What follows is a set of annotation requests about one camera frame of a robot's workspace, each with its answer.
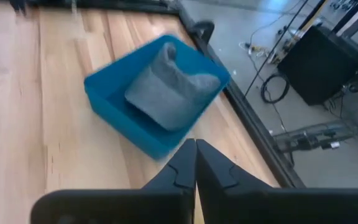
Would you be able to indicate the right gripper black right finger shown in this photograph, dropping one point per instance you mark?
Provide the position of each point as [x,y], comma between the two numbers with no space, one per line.
[259,205]

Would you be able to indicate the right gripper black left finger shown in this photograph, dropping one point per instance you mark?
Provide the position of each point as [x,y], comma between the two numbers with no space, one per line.
[154,205]

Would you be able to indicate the light grey cap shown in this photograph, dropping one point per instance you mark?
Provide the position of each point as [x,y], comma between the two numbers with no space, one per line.
[169,96]

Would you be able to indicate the blue plastic bin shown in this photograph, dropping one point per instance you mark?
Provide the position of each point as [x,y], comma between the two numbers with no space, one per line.
[113,99]

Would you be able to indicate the black box on floor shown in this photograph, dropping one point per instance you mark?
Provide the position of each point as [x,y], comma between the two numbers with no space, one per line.
[319,65]

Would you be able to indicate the black table-edge camera mount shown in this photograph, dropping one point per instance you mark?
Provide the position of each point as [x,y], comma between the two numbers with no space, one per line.
[204,26]

